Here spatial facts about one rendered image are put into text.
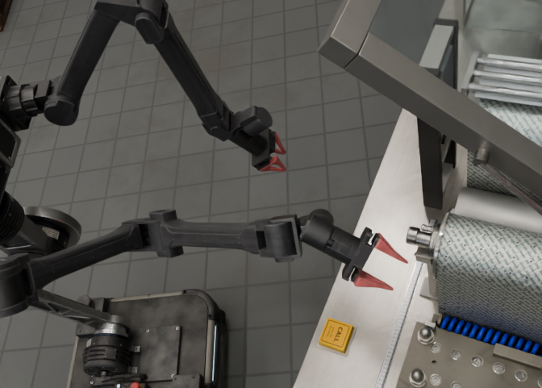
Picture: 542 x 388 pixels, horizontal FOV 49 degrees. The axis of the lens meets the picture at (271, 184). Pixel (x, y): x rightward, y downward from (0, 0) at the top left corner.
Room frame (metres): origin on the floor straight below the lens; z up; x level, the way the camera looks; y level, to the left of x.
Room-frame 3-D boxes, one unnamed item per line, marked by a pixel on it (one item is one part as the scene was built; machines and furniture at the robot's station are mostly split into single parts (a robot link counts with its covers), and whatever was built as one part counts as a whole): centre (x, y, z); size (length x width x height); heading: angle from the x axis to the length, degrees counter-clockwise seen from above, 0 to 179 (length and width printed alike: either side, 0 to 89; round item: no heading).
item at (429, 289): (0.56, -0.26, 1.05); 0.06 x 0.05 x 0.31; 46
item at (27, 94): (1.22, 0.46, 1.45); 0.09 x 0.08 x 0.12; 160
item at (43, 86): (1.20, 0.39, 1.43); 0.10 x 0.05 x 0.09; 70
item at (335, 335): (0.55, 0.01, 0.91); 0.07 x 0.07 x 0.02; 46
